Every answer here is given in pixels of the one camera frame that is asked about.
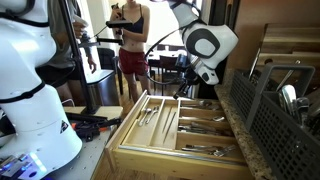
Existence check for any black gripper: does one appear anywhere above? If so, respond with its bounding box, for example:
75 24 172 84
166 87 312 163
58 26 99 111
173 68 199 99

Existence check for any silver spoon from holder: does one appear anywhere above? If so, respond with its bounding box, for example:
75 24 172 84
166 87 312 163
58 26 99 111
182 100 212 109

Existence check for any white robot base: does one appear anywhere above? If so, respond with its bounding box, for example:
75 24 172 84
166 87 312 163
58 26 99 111
0 0 82 180

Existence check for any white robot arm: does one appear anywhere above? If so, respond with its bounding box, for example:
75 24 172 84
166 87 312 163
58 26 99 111
152 0 238 99

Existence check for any silver spoon in drawer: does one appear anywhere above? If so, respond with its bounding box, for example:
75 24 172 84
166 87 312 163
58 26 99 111
180 116 225 122

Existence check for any knives bundle in drawer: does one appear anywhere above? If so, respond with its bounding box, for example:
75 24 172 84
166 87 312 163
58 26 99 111
178 122 233 137

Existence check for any small silver spoon front compartment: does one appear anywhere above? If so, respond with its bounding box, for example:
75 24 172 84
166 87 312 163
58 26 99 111
138 108 152 127

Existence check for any open wooden cutlery drawer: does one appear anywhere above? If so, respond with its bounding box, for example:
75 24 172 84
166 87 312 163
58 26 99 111
106 93 253 180

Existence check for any forks bundle in drawer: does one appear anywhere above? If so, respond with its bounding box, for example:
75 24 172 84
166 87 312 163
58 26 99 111
181 144 236 157

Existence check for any spoon left in holder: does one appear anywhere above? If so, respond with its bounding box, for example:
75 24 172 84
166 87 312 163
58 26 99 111
280 85 298 122

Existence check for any dark grey utensil holder basket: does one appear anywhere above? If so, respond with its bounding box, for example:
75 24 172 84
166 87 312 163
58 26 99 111
230 63 320 180

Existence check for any dark dining chair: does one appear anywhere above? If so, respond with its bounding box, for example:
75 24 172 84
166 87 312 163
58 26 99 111
159 56 181 91

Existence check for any wooden chopstick upper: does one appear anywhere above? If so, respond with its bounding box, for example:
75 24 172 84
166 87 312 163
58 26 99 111
162 106 173 133

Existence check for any wooden chopstick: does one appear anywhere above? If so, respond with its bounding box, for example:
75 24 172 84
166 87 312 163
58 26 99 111
163 112 177 144
162 106 173 133

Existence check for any wooden chopstick lower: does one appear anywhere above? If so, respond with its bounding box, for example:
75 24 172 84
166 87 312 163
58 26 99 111
163 112 177 144

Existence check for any wooden cutlery tray organizer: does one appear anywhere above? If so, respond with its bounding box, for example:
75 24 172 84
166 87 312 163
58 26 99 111
119 96 245 164

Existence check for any person in red shorts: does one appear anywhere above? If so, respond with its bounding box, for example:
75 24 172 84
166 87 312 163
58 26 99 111
110 0 150 102

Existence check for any steel trash can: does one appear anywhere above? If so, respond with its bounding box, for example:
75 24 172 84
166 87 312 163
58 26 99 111
85 69 120 106

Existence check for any wooden cutting boards stack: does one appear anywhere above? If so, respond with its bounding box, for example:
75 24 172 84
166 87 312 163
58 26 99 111
229 0 320 88

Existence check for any person in grey shirt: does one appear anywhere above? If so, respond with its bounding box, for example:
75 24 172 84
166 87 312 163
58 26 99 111
36 0 96 106

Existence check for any black cable bundle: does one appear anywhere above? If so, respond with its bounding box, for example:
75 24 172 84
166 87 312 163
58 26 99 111
65 111 123 143

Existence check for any black camera tripod stand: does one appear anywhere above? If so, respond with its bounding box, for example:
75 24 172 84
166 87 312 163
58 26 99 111
58 0 122 114

